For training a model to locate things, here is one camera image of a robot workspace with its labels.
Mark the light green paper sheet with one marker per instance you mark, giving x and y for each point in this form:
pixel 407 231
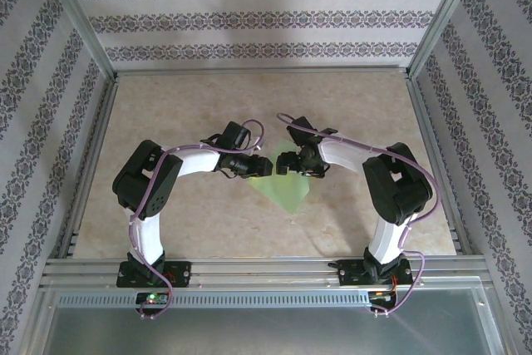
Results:
pixel 287 193

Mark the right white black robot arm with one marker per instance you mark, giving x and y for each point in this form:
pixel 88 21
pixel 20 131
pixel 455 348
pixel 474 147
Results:
pixel 386 243

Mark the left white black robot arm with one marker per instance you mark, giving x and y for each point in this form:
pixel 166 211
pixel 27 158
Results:
pixel 145 238

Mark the grey metal sheet panel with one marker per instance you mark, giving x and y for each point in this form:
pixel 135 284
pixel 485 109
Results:
pixel 266 330

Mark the small circuit board green light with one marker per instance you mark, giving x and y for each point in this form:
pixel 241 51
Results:
pixel 153 298

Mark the aluminium cross rail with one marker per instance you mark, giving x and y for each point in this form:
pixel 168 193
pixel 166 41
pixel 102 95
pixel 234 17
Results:
pixel 266 69

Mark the aluminium mounting rail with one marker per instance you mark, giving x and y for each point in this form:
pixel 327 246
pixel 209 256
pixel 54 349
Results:
pixel 266 272

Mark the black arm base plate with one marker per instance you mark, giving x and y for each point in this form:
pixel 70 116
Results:
pixel 353 274
pixel 180 274

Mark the aluminium side rail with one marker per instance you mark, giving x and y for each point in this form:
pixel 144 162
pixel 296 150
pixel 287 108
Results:
pixel 438 164
pixel 90 164

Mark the aluminium frame post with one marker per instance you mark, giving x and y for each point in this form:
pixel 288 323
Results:
pixel 81 22
pixel 439 22

